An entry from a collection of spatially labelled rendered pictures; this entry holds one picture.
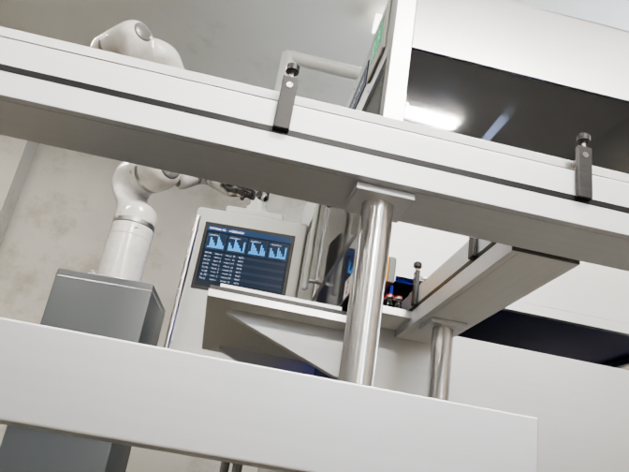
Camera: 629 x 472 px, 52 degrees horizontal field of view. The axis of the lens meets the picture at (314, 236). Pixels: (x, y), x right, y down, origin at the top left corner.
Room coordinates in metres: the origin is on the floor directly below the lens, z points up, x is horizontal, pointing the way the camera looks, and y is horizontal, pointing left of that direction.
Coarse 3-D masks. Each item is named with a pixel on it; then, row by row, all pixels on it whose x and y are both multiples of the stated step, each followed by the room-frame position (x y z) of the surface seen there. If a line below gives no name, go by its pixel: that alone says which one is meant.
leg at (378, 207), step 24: (360, 192) 0.86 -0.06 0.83; (384, 192) 0.85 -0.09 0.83; (360, 216) 0.89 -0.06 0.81; (384, 216) 0.87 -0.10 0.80; (360, 240) 0.88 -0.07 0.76; (384, 240) 0.88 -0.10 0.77; (360, 264) 0.88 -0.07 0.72; (384, 264) 0.88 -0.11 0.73; (360, 288) 0.88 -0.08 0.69; (384, 288) 0.89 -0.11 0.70; (360, 312) 0.87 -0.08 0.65; (360, 336) 0.87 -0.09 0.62; (360, 360) 0.87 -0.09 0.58; (360, 384) 0.87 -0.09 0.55
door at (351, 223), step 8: (376, 88) 1.88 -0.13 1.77; (376, 96) 1.86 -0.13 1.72; (368, 104) 2.00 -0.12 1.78; (376, 104) 1.85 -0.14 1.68; (376, 112) 1.83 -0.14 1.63; (344, 216) 2.16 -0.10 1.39; (352, 216) 2.01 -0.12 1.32; (344, 224) 2.14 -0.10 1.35; (352, 224) 1.99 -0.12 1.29; (344, 232) 2.11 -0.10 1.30; (352, 232) 1.97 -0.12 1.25; (344, 240) 2.09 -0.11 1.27
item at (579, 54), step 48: (432, 0) 1.69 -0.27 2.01; (480, 0) 1.71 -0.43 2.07; (432, 48) 1.69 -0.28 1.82; (480, 48) 1.71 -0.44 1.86; (528, 48) 1.73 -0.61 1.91; (576, 48) 1.75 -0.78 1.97; (624, 48) 1.77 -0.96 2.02; (624, 96) 1.77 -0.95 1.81; (432, 240) 1.69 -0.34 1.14; (576, 288) 1.75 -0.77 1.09; (624, 288) 1.76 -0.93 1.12
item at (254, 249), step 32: (224, 224) 2.64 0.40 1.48; (256, 224) 2.64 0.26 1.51; (288, 224) 2.64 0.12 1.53; (192, 256) 2.64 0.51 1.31; (224, 256) 2.64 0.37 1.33; (256, 256) 2.64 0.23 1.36; (288, 256) 2.64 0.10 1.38; (192, 288) 2.64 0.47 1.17; (256, 288) 2.64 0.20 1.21; (288, 288) 2.64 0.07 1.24; (192, 320) 2.64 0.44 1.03; (192, 352) 2.64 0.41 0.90
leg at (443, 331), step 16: (432, 320) 1.45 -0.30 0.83; (448, 320) 1.45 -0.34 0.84; (432, 336) 1.49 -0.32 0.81; (448, 336) 1.47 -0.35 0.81; (432, 352) 1.49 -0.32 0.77; (448, 352) 1.48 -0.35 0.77; (432, 368) 1.48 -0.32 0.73; (448, 368) 1.48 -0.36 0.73; (432, 384) 1.48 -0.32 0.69; (448, 384) 1.48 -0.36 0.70
